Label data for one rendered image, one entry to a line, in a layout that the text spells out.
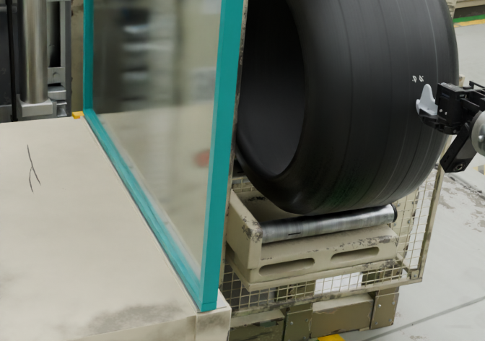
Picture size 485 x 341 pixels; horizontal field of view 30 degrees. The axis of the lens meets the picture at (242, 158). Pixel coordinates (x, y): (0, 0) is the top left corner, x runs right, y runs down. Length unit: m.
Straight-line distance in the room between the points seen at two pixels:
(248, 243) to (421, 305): 1.60
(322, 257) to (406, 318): 1.36
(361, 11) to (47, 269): 0.83
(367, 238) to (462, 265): 1.66
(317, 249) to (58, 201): 0.82
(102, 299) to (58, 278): 0.07
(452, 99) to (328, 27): 0.27
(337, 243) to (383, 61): 0.47
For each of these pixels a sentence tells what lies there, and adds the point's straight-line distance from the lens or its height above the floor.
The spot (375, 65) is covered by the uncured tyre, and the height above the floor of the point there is 1.32.
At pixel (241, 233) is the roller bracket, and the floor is 0.91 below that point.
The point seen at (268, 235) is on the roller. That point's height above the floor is 0.91.
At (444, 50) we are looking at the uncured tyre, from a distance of 1.75.
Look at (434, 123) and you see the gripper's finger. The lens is 1.61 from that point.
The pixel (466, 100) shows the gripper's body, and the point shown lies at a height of 1.31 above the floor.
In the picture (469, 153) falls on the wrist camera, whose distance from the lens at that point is 1.62.
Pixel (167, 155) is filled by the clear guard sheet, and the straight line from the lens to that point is 1.10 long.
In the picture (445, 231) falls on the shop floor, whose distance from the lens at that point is 3.83.
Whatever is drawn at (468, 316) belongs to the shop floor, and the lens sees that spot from 3.36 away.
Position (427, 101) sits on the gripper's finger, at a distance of 1.67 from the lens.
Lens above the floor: 1.90
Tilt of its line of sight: 27 degrees down
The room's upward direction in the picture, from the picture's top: 5 degrees clockwise
